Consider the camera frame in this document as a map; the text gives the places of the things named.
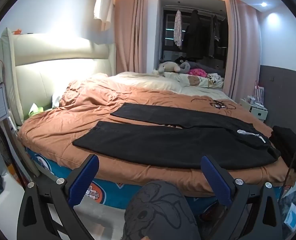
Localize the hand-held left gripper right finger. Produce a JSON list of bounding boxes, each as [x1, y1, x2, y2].
[[200, 155, 290, 240]]

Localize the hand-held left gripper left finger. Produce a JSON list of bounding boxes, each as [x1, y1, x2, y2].
[[17, 154, 100, 240]]

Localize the black pants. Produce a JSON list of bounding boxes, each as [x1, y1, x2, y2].
[[72, 102, 282, 170]]

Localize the folded black clothes pile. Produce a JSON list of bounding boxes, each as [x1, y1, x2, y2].
[[269, 126, 296, 167]]

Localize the blue and white packet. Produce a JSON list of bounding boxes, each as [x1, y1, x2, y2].
[[285, 202, 296, 232]]

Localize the orange blanket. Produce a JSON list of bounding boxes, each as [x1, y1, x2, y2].
[[18, 79, 292, 193]]

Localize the white nightstand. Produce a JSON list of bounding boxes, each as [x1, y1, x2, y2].
[[239, 97, 269, 123]]

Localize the person's grey printed trouser leg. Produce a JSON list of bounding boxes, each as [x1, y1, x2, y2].
[[122, 181, 201, 240]]

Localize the green tissue pack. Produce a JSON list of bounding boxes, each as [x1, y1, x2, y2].
[[28, 103, 44, 117]]

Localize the white pillow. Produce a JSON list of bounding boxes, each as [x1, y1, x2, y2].
[[52, 90, 63, 108]]

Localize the bear print pillow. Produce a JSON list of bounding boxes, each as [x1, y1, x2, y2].
[[163, 71, 224, 88]]

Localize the pink plush toy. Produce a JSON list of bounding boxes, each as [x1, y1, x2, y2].
[[188, 68, 208, 78]]

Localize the cream blanket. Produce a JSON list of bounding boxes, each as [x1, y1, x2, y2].
[[88, 71, 232, 99]]

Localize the grey plush elephant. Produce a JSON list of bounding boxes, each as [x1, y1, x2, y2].
[[179, 60, 198, 75]]

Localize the beige plush toy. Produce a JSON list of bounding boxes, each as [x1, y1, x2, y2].
[[158, 61, 181, 74]]

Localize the pink curtain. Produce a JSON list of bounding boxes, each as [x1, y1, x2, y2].
[[224, 0, 262, 103], [114, 0, 148, 77]]

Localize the cream padded headboard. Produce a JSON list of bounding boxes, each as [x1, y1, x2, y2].
[[0, 27, 117, 125]]

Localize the dark hanging jacket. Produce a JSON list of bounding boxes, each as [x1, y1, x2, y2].
[[208, 14, 228, 58]]

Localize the dark hanging coat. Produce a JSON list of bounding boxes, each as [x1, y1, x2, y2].
[[183, 9, 204, 59]]

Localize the floral hanging garment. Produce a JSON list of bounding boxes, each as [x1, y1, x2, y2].
[[173, 9, 183, 50]]

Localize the white hanging cloth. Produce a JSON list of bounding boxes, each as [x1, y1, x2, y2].
[[93, 0, 113, 32]]

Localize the thin black cable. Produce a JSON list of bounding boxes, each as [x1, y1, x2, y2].
[[191, 97, 236, 110]]

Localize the white wire rack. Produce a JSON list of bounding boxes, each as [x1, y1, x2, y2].
[[248, 80, 265, 105]]

